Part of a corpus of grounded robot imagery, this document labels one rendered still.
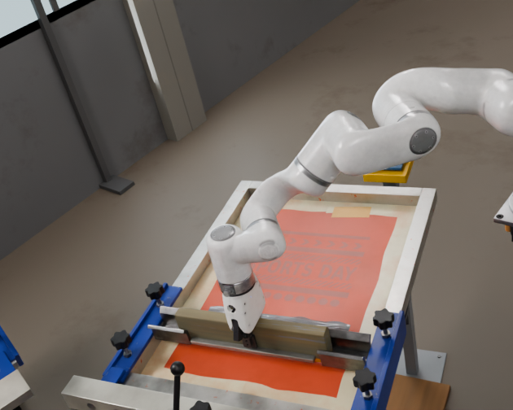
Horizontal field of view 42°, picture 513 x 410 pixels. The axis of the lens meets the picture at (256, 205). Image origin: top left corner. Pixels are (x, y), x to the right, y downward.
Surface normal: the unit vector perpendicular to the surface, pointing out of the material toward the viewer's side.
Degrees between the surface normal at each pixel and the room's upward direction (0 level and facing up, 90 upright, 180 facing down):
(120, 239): 0
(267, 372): 0
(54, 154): 90
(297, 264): 0
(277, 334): 90
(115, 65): 90
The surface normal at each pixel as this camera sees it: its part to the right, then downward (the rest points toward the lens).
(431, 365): -0.21, -0.80
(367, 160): 0.14, 0.52
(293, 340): -0.36, 0.59
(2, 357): 0.15, -0.50
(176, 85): 0.76, 0.22
